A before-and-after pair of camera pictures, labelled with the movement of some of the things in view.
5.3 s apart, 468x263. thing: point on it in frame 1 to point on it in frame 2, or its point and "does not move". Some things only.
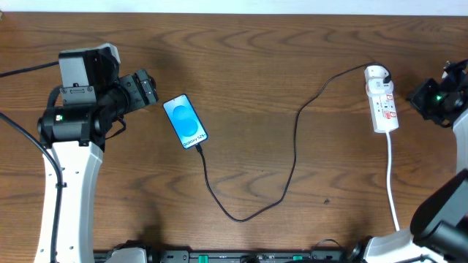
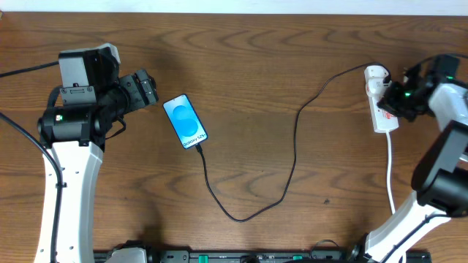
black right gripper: x=417 y=96 to x=390 y=101
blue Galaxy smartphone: x=185 y=120 does not move
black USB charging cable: x=387 y=80 does not move
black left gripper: x=137 y=96 does not move
